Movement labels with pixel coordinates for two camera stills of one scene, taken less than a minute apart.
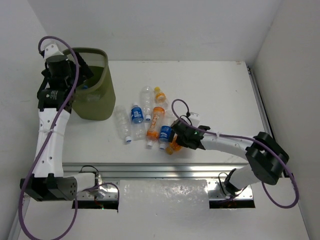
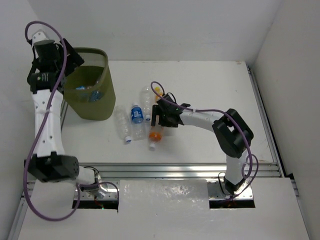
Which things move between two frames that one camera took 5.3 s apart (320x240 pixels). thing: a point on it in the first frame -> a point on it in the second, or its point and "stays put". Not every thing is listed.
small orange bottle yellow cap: [160, 98] stays put
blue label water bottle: [137, 117] stays put
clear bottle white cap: [147, 102] stays put
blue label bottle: [165, 132] -> [96, 95]
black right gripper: [181, 142] -> [157, 110]
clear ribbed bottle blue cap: [123, 123] stays put
